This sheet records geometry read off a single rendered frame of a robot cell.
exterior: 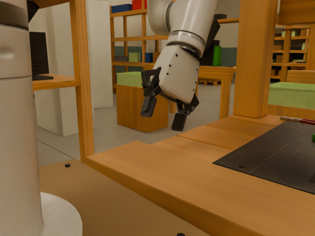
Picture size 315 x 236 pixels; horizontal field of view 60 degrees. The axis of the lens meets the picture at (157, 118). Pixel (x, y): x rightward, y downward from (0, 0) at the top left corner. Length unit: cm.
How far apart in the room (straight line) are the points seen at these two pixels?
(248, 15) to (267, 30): 8
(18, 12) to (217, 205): 31
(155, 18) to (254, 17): 40
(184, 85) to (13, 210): 43
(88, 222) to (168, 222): 8
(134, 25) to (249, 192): 881
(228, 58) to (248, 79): 1112
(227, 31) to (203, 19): 1156
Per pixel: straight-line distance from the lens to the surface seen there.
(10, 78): 22
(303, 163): 57
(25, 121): 23
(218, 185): 44
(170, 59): 56
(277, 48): 1058
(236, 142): 71
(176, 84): 57
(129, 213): 32
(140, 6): 662
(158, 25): 67
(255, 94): 96
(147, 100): 54
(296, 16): 102
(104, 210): 32
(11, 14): 22
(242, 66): 97
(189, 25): 60
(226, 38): 1218
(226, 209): 38
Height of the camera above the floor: 110
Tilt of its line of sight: 14 degrees down
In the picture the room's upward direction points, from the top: straight up
